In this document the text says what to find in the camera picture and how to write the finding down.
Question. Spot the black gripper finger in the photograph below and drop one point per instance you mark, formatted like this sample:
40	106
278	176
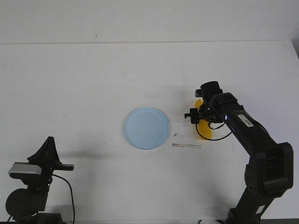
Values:
54	155
44	153

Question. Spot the light blue round plate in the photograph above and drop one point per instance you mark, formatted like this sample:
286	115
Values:
146	128

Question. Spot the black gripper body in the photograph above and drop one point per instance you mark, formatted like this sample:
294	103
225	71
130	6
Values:
207	111
47	169

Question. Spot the yellow plastic corn cob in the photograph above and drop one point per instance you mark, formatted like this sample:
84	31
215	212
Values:
202	126

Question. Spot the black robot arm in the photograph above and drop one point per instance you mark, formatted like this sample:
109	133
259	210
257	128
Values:
27	206
269	172

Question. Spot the clear tape strip on table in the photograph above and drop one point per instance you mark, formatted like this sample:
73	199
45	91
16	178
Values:
186	145

